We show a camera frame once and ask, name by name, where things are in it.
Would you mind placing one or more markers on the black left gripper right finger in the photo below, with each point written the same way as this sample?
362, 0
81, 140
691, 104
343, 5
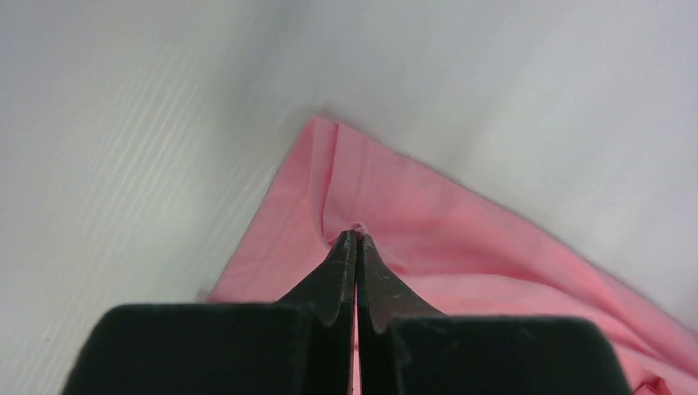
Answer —
407, 346

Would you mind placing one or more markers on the pink t shirt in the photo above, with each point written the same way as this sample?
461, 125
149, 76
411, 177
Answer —
458, 251

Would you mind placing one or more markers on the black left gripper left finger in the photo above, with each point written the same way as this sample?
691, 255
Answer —
299, 344

